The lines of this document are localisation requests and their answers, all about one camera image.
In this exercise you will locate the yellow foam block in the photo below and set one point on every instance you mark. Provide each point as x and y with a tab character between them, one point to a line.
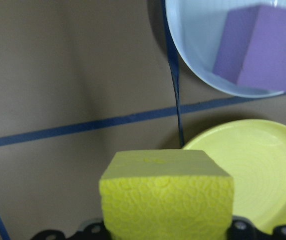
165	200

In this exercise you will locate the purple foam block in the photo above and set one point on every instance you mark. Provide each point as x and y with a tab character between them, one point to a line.
270	50

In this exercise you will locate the yellow plate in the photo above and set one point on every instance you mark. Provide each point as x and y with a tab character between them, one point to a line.
257	170

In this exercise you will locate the light blue plate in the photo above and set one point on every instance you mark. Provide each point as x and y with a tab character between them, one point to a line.
195	37

